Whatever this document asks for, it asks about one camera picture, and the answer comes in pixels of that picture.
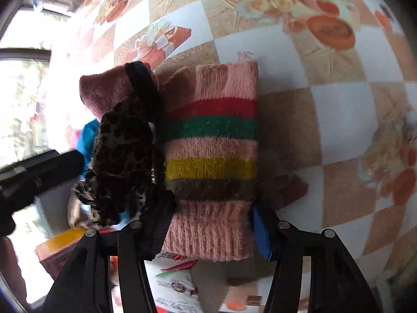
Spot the pink striped knit sock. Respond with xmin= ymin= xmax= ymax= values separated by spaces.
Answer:
xmin=156 ymin=61 xmax=262 ymax=262

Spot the window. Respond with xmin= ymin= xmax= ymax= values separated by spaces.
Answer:
xmin=0 ymin=3 xmax=76 ymax=304

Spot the white tissue packet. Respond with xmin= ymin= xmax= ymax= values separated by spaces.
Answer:
xmin=143 ymin=251 xmax=200 ymax=313

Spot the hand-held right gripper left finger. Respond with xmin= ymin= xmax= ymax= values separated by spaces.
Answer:
xmin=46 ymin=196 xmax=178 ymax=313

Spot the leopard print hair bow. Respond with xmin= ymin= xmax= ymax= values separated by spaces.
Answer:
xmin=69 ymin=61 xmax=167 ymax=229

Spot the checkered tablecloth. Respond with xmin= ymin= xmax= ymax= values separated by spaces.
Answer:
xmin=49 ymin=0 xmax=417 ymax=313

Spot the maroon sock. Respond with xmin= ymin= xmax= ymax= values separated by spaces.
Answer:
xmin=79 ymin=63 xmax=161 ymax=122

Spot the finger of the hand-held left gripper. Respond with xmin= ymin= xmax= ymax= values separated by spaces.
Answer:
xmin=0 ymin=149 xmax=86 ymax=217

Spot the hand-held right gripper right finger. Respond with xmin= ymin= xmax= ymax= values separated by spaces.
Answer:
xmin=251 ymin=207 xmax=383 ymax=313

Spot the blue cloth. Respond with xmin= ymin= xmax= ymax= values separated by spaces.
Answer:
xmin=76 ymin=119 xmax=100 ymax=174

